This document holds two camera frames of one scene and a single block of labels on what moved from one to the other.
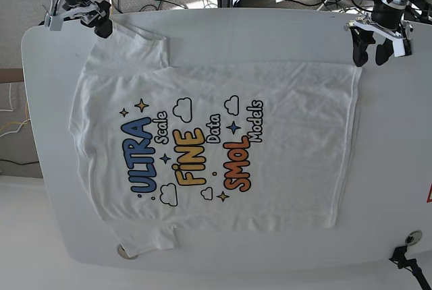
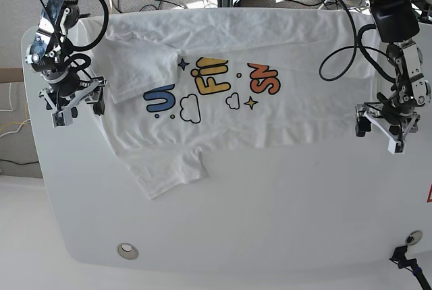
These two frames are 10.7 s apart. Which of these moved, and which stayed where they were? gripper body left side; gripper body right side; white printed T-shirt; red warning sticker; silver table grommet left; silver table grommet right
Moved: gripper body right side; gripper body left side; white printed T-shirt
Stayed: silver table grommet right; silver table grommet left; red warning sticker
